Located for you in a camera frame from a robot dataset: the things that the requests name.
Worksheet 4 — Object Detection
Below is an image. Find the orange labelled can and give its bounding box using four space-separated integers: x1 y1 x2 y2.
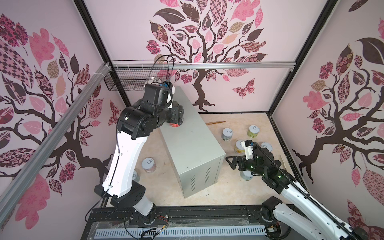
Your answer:
261 142 273 152

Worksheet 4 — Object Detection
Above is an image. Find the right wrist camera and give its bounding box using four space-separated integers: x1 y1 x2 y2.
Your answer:
242 140 254 160

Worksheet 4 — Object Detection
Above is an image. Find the wooden knife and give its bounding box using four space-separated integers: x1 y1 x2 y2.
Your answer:
206 121 226 126

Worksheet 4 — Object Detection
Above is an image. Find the black wire basket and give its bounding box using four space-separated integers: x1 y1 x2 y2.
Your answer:
104 61 174 92

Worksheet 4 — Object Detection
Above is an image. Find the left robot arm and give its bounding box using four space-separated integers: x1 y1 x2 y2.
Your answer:
94 81 184 222

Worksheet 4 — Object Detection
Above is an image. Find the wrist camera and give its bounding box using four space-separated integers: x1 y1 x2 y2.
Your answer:
155 81 174 94
242 140 254 160

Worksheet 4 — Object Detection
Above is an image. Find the pale blue labelled can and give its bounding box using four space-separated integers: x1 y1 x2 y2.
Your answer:
240 171 254 181

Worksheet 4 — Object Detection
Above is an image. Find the white slotted cable duct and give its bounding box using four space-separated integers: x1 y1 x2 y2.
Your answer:
93 226 267 240

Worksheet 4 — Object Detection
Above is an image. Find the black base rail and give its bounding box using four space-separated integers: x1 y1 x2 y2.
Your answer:
80 203 341 240

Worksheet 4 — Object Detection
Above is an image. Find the yellow labelled can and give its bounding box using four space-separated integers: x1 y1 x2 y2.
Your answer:
234 140 245 154

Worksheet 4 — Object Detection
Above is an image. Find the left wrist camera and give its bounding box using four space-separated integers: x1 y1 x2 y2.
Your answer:
155 81 174 94

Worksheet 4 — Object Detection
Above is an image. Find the teal labelled can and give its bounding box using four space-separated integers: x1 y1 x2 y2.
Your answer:
132 170 140 183

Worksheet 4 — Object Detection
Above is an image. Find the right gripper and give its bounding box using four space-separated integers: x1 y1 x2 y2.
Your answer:
225 153 266 178

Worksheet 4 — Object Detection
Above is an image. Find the diagonal aluminium rail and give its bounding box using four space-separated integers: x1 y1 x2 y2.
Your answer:
1 63 112 224

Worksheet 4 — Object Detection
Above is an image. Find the horizontal aluminium rail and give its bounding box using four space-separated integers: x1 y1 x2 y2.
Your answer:
113 62 296 70

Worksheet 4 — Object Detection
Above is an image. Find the grey metal cabinet box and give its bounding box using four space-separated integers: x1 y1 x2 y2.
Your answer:
158 87 226 199

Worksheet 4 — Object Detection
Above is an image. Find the white green labelled can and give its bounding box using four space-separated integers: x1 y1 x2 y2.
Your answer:
222 128 233 141

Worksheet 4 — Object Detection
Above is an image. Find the dark red labelled can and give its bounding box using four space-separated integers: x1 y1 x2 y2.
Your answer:
169 123 180 128

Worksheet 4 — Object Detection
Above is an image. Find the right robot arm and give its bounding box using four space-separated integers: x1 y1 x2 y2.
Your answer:
226 140 369 240

